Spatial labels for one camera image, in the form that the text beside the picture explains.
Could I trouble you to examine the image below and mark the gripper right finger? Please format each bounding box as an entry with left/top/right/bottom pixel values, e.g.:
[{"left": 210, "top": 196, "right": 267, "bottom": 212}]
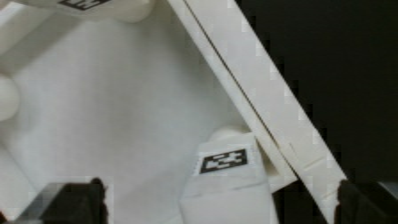
[{"left": 336, "top": 181, "right": 398, "bottom": 224}]

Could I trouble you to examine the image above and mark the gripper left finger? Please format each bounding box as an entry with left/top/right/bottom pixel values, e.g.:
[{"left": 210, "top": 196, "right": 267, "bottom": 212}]
[{"left": 11, "top": 178, "right": 109, "bottom": 224}]

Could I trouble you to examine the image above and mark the white table leg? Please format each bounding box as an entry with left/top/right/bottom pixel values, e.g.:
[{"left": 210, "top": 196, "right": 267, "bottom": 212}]
[
  {"left": 180, "top": 126, "right": 279, "bottom": 224},
  {"left": 11, "top": 0, "right": 157, "bottom": 23}
]

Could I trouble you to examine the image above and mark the white square tabletop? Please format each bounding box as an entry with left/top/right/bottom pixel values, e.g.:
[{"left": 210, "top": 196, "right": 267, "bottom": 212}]
[{"left": 0, "top": 0, "right": 254, "bottom": 224}]

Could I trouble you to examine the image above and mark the white front fence bar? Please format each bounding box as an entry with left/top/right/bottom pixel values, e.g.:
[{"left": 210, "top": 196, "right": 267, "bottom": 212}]
[{"left": 187, "top": 0, "right": 347, "bottom": 224}]

